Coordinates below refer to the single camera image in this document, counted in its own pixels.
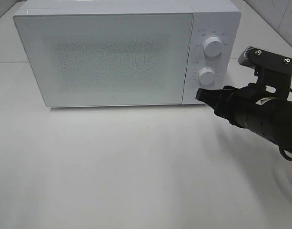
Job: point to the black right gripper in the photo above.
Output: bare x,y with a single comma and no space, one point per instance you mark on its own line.
246,107

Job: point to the white microwave door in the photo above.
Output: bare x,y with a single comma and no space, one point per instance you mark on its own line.
107,60

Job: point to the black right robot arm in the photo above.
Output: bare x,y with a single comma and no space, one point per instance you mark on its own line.
282,137

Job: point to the lower white timer knob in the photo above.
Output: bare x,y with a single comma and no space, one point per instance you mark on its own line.
206,76

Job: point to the upper white power knob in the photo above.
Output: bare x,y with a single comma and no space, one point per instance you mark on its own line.
212,45

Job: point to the white microwave oven body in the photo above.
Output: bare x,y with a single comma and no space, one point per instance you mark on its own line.
210,17

